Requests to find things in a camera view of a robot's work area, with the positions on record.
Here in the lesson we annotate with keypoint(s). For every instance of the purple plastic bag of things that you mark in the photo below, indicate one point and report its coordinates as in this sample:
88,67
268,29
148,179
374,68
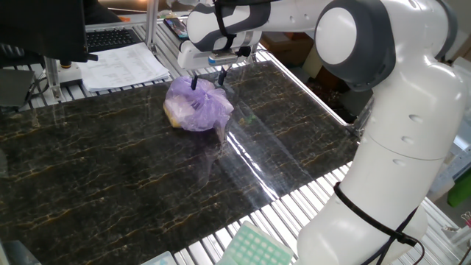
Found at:
198,106

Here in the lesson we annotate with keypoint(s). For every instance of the slim aluminium upright post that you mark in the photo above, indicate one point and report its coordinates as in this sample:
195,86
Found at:
151,22

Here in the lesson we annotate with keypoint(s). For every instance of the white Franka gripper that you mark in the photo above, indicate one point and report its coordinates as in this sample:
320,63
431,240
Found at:
191,57

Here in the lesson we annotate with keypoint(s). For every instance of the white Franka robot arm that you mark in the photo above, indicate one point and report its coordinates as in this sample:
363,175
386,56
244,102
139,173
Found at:
404,129

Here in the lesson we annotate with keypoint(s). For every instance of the green pipette tip box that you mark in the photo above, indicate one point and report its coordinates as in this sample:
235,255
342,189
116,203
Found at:
254,244
160,259

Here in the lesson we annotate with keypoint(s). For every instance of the black keyboard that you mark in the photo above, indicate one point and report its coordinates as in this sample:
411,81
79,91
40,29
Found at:
112,38

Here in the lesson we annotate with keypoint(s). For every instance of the white printed paper stack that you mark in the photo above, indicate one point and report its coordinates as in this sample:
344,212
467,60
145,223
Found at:
121,68

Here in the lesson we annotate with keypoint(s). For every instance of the black computer monitor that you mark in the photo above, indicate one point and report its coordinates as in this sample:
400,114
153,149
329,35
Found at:
44,29

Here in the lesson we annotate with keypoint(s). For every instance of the brown cardboard box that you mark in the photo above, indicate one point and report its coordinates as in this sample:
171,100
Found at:
287,48

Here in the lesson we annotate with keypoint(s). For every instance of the green plastic container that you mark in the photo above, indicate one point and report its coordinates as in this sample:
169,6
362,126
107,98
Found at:
460,189

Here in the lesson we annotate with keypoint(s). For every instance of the black marble pattern mat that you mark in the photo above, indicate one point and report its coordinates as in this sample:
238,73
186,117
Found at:
129,165

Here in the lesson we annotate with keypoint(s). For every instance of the silver wrist camera blue end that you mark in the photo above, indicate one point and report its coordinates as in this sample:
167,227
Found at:
224,58

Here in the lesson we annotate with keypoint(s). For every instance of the black smartphone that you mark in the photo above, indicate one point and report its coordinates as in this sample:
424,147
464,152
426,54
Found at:
176,27

